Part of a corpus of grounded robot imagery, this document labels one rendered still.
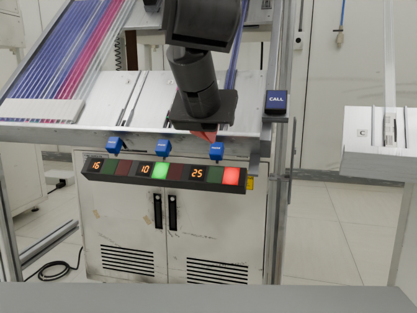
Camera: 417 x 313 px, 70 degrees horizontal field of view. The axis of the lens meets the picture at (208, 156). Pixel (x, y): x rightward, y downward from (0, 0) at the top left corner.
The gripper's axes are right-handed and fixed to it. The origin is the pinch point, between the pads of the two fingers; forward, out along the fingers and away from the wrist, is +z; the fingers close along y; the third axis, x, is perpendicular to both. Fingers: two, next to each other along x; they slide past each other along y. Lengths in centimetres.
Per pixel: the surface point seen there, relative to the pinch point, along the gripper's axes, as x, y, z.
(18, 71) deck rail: -20, 58, 2
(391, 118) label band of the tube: 0.1, -27.0, -7.1
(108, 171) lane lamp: 6.2, 21.4, 4.7
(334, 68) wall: -157, -46, 126
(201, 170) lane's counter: 4.2, 2.1, 4.9
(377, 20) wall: -180, -72, 102
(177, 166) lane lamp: 3.9, 7.2, 4.8
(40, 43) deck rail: -32, 58, 3
